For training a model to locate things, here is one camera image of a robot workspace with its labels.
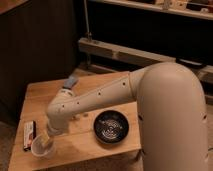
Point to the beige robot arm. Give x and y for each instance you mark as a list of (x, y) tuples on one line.
[(171, 101)]

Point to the black ceramic bowl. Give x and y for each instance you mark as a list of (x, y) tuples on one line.
[(111, 127)]

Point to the wooden table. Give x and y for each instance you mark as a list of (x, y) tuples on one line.
[(77, 146)]

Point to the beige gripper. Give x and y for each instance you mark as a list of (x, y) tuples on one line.
[(51, 133)]

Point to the grey metal shelf rail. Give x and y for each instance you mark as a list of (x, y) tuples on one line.
[(134, 56)]

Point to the metal pole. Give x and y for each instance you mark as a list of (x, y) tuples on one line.
[(88, 32)]

